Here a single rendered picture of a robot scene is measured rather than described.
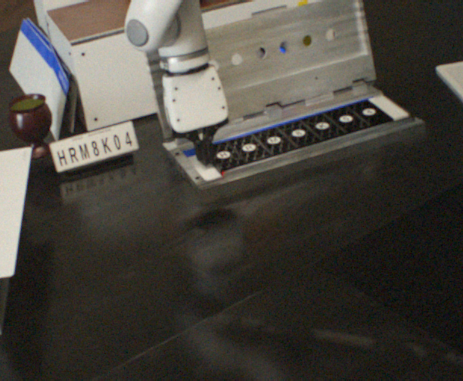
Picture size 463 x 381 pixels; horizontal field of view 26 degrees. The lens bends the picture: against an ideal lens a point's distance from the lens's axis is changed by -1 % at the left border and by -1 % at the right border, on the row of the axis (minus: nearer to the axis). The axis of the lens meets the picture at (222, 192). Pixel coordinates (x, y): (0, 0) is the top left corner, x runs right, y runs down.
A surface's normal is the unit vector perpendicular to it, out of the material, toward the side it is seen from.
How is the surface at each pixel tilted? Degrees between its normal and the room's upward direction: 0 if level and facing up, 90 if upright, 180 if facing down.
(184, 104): 78
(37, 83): 63
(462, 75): 0
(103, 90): 90
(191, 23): 82
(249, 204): 0
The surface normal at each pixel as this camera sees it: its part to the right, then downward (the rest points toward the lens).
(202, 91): 0.33, 0.25
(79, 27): -0.12, -0.86
